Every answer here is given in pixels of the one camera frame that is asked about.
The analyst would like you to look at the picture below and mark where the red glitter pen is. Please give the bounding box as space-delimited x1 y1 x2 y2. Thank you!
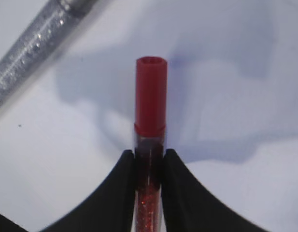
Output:
134 56 168 232

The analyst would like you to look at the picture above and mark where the silver glitter pen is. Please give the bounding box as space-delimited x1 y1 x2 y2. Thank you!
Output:
0 0 107 118

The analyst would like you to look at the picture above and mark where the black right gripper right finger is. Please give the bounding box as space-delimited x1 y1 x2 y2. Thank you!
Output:
160 148 298 232

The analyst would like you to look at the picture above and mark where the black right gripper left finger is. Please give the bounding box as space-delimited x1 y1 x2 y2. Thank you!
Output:
0 149 137 232

